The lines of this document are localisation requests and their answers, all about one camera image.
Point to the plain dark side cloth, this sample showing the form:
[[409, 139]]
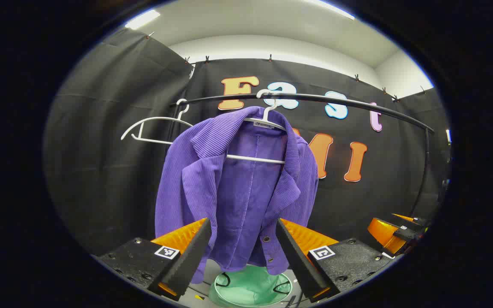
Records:
[[101, 171]]

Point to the green laundry hamper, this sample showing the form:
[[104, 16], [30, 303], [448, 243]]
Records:
[[250, 286]]

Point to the row of small cloth clips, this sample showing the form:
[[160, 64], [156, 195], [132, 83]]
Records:
[[206, 58]]

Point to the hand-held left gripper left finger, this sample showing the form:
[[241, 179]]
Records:
[[186, 261]]

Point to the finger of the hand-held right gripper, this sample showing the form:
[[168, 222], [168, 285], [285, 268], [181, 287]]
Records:
[[413, 220], [383, 233]]

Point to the black backdrop cloth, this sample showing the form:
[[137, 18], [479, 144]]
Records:
[[357, 205]]

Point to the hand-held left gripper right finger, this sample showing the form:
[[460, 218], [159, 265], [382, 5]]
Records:
[[300, 261]]

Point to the ceiling light panel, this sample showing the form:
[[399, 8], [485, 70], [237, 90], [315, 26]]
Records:
[[142, 19]]

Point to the black metal clothes rail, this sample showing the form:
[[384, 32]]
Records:
[[315, 97]]

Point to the white plastic clothes hanger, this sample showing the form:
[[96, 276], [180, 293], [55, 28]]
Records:
[[156, 118], [268, 112]]

